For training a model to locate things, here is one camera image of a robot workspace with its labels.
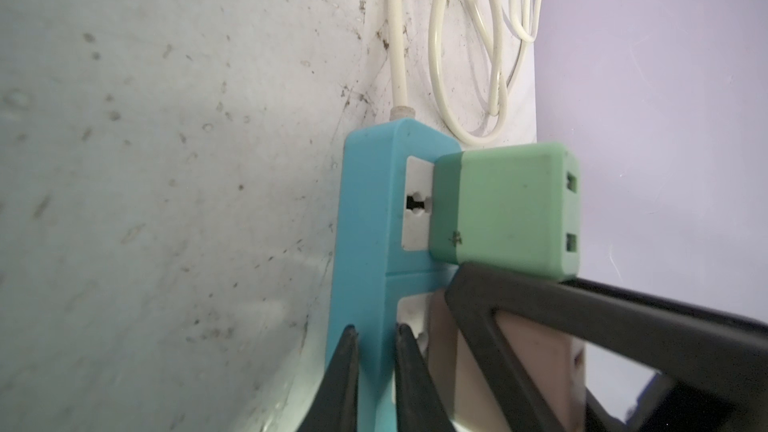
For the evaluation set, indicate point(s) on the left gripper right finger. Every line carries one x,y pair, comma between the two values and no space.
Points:
418,405

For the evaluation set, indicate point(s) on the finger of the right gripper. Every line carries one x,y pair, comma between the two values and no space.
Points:
714,365

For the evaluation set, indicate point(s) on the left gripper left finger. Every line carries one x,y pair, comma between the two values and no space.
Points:
334,407

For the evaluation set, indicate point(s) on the blue power strip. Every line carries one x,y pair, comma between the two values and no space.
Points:
372,271

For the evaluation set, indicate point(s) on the green plug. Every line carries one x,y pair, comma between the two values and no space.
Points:
515,208

